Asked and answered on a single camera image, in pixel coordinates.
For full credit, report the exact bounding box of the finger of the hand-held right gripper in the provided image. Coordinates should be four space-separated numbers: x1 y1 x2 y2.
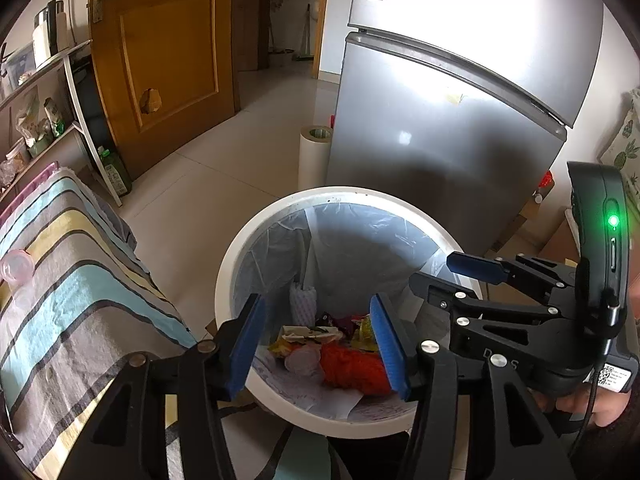
446 251 581 307
409 272 552 324

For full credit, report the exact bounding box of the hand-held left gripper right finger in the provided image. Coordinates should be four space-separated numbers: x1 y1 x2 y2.
369 294 571 480

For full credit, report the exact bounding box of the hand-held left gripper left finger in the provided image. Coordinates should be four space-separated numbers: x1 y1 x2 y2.
57 294 267 480

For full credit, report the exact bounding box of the yellow snack packet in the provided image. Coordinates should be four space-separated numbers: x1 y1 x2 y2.
350 312 381 353

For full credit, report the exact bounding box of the gold snack wrapper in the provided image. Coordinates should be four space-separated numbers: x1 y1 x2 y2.
269 325 342 359

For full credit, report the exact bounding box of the red plastic bag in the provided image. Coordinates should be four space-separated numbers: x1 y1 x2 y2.
320 342 393 396

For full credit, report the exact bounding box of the white trash bin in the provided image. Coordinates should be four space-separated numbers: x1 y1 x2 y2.
215 186 483 438

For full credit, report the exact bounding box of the person's right forearm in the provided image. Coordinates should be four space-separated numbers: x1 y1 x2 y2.
575 400 640 480

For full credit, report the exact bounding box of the person's right hand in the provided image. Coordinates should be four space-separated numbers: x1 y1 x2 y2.
534 386 629 428

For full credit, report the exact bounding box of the pink translucent cup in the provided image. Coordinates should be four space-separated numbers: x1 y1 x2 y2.
285 347 323 376

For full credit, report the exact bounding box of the white textured tissue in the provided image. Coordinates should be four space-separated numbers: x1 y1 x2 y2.
290 282 319 327

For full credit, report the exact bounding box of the cardboard box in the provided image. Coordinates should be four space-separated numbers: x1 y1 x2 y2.
492 205 583 262

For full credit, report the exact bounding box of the silver refrigerator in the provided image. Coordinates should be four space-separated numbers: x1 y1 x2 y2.
325 0 618 261

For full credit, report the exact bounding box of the striped cloth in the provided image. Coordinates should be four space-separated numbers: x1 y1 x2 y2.
0 167 201 480

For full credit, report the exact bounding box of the white paper roll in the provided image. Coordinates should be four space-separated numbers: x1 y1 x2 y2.
298 125 334 190

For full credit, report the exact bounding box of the pineapple print cushion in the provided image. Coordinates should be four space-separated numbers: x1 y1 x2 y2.
597 87 640 181

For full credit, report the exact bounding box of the green plastic bottle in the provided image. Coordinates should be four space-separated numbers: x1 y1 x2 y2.
97 146 133 198

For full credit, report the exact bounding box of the clear plastic cup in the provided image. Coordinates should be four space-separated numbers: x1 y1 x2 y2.
10 282 39 312

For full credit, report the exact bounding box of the pink plastic cup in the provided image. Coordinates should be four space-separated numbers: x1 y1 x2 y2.
0 249 35 286

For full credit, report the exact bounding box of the broom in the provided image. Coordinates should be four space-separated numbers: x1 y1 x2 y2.
295 2 316 63

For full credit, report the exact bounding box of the green bowl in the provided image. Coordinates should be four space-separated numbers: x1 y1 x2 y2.
27 132 53 158

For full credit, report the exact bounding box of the wooden door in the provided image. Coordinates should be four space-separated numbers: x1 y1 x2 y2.
87 0 236 181

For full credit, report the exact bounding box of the green white packet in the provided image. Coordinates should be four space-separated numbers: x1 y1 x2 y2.
44 97 66 138

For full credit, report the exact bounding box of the white shelf rack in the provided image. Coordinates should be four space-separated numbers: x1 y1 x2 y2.
0 39 124 208

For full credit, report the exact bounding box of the white plastic bag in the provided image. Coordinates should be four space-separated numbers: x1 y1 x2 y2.
15 87 43 136

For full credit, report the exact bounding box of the clear storage container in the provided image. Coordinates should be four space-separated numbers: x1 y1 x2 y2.
2 42 38 86

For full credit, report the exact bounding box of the white electric kettle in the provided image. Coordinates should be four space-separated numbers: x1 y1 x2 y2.
32 0 68 68

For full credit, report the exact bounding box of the black cable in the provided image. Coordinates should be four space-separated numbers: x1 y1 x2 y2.
567 287 621 466

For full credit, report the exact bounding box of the metal door handle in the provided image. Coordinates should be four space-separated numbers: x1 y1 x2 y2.
87 0 126 23

